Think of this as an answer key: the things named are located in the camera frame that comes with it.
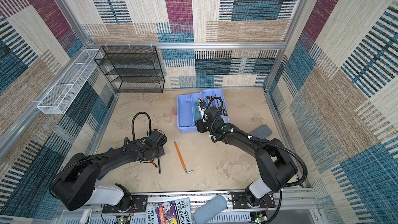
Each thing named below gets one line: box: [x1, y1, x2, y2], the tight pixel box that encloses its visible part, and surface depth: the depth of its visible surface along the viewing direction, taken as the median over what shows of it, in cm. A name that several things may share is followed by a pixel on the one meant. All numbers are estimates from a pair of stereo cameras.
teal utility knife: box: [194, 101, 201, 122], surface depth 99 cm
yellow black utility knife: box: [197, 97, 207, 110], surface depth 104 cm
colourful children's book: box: [146, 197, 192, 224], surface depth 70 cm
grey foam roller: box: [193, 194, 228, 224], surface depth 70 cm
